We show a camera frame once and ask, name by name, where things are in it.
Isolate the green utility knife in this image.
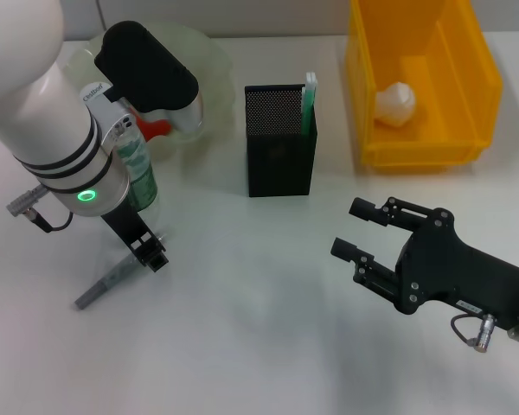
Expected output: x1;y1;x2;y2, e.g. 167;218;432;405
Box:
301;71;320;136

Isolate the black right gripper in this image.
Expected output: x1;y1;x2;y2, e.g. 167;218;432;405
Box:
330;196;519;333

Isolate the right gripper cable with plugs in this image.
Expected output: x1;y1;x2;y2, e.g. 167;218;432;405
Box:
451;313;497;353

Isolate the left gripper cable with plugs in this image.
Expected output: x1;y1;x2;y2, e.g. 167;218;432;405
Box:
6;184;75;234

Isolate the pale green fruit plate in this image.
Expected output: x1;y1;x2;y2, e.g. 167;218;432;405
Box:
62;23;235;163

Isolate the grey pen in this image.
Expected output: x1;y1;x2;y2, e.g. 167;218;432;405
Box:
73;253;139;310

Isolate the white paper ball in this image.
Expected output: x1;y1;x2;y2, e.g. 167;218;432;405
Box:
374;81;418;128

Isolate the black mesh pen holder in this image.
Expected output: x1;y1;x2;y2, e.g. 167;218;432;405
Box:
244;83;319;198

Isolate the yellow plastic bin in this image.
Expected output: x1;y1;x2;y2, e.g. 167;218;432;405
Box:
344;0;504;174

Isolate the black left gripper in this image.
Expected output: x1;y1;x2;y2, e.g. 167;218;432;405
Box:
99;200;171;274

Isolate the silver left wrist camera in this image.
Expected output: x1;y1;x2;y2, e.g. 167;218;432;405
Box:
93;21;205;136

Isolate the gripper cable with plugs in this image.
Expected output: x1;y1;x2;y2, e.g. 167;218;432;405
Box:
6;184;75;234
451;313;497;353

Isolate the clear green-label water bottle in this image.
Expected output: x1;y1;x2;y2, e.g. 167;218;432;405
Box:
78;83;160;217

